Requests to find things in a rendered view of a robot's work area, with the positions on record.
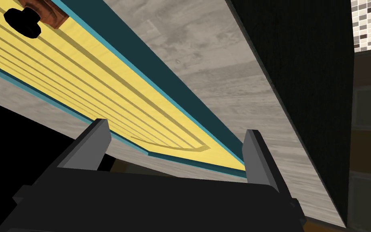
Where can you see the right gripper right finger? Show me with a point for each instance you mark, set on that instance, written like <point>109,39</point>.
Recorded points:
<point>258,161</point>

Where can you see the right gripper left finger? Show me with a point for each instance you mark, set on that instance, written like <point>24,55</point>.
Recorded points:
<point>87,149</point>

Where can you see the yellow panelled door leaf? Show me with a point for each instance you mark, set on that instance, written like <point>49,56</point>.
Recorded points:
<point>85,80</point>

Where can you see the black and brown door knob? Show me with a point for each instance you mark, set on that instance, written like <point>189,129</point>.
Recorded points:
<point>27,20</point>

